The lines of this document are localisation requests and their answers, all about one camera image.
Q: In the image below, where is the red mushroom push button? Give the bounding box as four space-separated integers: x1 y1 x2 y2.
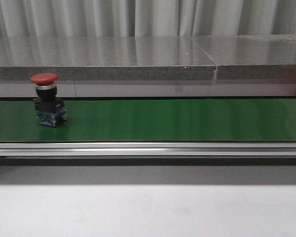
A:
30 73 67 127

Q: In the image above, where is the grey stone counter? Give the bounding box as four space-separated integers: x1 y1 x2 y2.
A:
0 35 296 98

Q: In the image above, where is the green conveyor belt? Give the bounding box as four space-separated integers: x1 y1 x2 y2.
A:
0 99 296 142

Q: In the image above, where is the grey curtain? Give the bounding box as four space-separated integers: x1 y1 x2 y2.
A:
0 0 296 37

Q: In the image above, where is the aluminium conveyor frame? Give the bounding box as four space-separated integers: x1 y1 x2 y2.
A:
0 141 296 158

